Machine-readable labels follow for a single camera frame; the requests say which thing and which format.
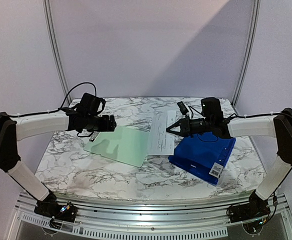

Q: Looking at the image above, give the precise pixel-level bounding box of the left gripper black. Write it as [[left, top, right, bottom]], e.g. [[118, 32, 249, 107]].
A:
[[85, 114, 116, 132]]

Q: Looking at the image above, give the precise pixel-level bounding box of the metal clipboard clip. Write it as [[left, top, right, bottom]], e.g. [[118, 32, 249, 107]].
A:
[[89, 132, 100, 142]]

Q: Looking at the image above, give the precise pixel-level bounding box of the printed white paper sheet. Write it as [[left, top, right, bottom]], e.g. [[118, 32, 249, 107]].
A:
[[147, 110, 176, 156]]

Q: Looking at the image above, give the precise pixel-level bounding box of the green translucent clipboard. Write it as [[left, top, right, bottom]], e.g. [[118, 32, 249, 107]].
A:
[[84, 126, 149, 167]]

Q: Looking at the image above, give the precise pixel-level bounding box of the blue file folder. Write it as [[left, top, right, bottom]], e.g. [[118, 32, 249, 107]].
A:
[[168, 132, 236, 186]]

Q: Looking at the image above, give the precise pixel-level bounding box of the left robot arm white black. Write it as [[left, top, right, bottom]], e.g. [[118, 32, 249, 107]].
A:
[[0, 93, 116, 217]]

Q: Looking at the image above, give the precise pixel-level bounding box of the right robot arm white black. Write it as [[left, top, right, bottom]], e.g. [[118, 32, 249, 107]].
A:
[[166, 97, 292, 218]]

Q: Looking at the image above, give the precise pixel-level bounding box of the white barcode sticker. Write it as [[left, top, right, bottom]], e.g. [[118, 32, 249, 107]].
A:
[[209, 162, 224, 179]]

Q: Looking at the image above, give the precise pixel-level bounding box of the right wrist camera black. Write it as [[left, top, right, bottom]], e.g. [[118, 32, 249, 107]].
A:
[[177, 101, 194, 119]]

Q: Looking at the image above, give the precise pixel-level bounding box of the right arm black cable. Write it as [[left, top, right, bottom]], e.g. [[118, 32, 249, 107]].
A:
[[197, 111, 292, 196]]

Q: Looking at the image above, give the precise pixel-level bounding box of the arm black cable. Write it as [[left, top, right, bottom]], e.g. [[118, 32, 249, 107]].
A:
[[0, 82, 98, 167], [197, 111, 292, 196]]

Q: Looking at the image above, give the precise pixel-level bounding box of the aluminium front rail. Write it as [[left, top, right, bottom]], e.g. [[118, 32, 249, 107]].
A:
[[8, 193, 292, 240]]

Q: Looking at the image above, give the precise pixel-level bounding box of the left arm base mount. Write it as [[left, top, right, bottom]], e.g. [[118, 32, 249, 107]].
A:
[[34, 192, 79, 230]]

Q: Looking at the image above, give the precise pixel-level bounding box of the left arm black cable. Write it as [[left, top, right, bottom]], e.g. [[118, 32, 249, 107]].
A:
[[0, 82, 98, 167]]

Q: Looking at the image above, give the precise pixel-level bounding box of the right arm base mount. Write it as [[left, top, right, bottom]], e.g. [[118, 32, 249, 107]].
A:
[[226, 191, 278, 235]]

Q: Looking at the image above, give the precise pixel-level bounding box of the left aluminium corner post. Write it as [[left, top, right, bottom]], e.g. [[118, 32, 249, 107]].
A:
[[43, 0, 72, 105]]

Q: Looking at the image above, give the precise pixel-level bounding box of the aluminium corner post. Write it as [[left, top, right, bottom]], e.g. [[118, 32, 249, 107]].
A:
[[43, 0, 72, 105], [231, 0, 261, 108]]

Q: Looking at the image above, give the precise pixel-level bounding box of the right aluminium corner post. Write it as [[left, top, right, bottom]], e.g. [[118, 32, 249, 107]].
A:
[[231, 0, 261, 108]]

